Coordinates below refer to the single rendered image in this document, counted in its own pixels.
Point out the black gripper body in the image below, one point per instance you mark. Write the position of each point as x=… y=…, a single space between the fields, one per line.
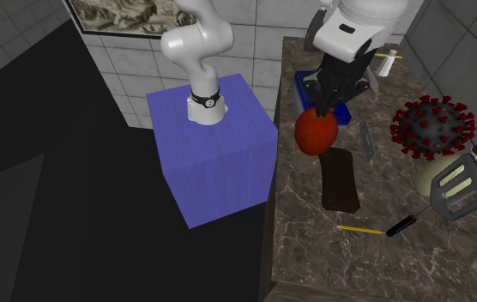
x=341 y=77

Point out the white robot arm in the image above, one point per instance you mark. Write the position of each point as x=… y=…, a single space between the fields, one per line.
x=198 y=42

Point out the grey metal knife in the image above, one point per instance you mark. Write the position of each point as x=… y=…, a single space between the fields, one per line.
x=373 y=81

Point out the blue rectangular box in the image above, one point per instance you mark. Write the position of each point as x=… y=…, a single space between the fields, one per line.
x=343 y=113

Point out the small white shaker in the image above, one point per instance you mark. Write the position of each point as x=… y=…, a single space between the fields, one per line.
x=385 y=65

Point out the thin yellow stick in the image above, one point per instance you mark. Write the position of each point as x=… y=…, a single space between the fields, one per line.
x=396 y=56

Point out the red apple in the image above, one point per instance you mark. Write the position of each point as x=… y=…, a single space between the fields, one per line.
x=314 y=134

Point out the grey metal scraper blade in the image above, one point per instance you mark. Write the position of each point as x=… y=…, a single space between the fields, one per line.
x=367 y=142

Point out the dark brown flat slab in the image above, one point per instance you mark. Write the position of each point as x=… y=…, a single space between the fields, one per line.
x=339 y=180

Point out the grey ball with red spikes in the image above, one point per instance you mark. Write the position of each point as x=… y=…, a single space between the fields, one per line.
x=433 y=125

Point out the yellow pencil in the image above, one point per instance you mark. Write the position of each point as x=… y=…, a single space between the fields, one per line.
x=359 y=229

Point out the blue robot stand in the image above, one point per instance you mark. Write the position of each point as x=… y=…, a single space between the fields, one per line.
x=213 y=167

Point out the framed wall picture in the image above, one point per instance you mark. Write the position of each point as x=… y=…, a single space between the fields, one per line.
x=129 y=14

